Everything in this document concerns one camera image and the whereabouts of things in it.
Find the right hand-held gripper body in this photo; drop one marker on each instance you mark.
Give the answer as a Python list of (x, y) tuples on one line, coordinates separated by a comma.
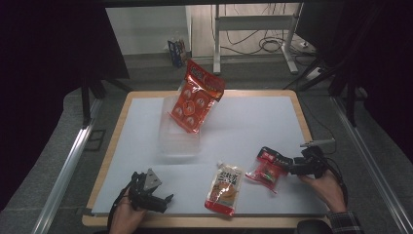
[(311, 162)]

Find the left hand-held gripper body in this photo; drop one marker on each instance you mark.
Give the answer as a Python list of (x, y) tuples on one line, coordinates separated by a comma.
[(142, 195)]

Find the small red black snack packet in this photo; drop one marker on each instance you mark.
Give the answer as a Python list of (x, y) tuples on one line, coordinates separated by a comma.
[(268, 170)]

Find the clear plastic container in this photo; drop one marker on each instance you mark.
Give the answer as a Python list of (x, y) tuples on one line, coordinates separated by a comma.
[(177, 143)]

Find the white red spouted pouch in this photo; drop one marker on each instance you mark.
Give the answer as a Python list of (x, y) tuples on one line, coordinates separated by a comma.
[(224, 190)]

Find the large orange-red snack packet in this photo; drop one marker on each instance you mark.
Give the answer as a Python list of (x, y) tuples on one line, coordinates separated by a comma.
[(195, 97)]

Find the person's left hand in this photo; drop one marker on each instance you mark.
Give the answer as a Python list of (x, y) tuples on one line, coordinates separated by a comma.
[(125, 217)]

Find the person's right hand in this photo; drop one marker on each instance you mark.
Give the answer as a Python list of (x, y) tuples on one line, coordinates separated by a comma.
[(326, 191)]

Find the wooden table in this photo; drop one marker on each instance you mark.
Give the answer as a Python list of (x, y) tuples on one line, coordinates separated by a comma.
[(107, 152)]

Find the white table cover sheet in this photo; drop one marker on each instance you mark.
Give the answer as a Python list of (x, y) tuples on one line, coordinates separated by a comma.
[(246, 123)]

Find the white power strip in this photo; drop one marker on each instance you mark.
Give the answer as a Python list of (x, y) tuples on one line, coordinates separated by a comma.
[(313, 73)]

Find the black tripod stand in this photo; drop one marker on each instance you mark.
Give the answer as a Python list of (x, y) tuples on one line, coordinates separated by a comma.
[(319, 70)]

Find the black metal stand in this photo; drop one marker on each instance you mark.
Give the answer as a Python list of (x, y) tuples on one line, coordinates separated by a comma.
[(86, 100)]

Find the black curtain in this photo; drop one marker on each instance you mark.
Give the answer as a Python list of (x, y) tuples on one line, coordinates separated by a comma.
[(383, 65), (42, 65)]

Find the blue carton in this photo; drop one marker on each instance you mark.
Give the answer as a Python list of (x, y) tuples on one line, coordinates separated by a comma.
[(177, 52)]

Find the aluminium rail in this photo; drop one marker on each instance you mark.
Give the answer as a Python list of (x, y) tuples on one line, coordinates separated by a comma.
[(370, 162), (69, 162)]

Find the white metal desk frame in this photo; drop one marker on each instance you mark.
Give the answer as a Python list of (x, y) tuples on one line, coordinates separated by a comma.
[(255, 22)]

